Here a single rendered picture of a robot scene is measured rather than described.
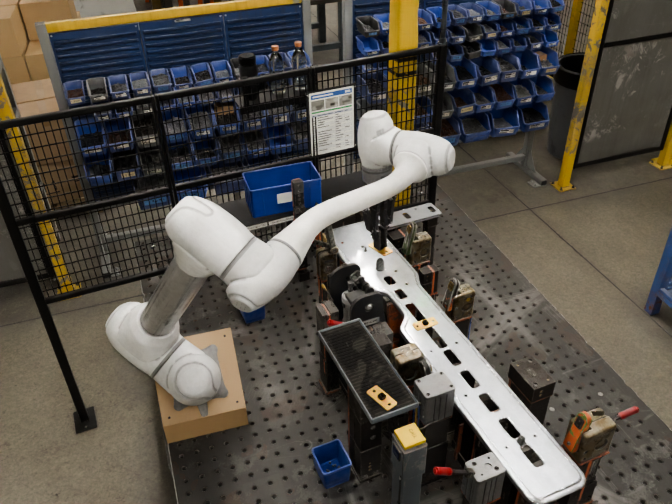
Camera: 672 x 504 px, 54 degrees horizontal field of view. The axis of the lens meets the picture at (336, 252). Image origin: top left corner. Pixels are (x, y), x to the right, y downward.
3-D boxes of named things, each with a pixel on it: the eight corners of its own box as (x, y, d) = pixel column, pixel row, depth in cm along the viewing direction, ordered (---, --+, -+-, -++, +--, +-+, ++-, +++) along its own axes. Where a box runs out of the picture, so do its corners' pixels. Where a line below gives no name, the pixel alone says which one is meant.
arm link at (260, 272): (308, 259, 158) (265, 223, 157) (265, 313, 148) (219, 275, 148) (291, 278, 169) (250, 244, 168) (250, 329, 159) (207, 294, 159)
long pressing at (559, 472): (600, 480, 172) (601, 476, 171) (529, 512, 165) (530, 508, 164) (370, 220, 275) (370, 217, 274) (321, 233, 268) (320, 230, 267)
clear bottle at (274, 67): (288, 94, 274) (285, 46, 262) (273, 96, 272) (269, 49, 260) (283, 88, 279) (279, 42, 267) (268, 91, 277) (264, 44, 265)
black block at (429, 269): (441, 328, 263) (446, 271, 246) (417, 336, 259) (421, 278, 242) (430, 316, 269) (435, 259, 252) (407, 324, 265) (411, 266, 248)
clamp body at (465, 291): (473, 363, 247) (483, 292, 226) (445, 373, 243) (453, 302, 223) (460, 347, 254) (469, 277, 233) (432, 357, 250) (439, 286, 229)
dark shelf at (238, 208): (385, 197, 287) (385, 191, 286) (182, 248, 260) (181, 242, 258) (363, 175, 304) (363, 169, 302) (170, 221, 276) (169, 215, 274)
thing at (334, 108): (356, 148, 294) (356, 82, 276) (309, 159, 287) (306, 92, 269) (354, 146, 296) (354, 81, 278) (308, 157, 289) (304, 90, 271)
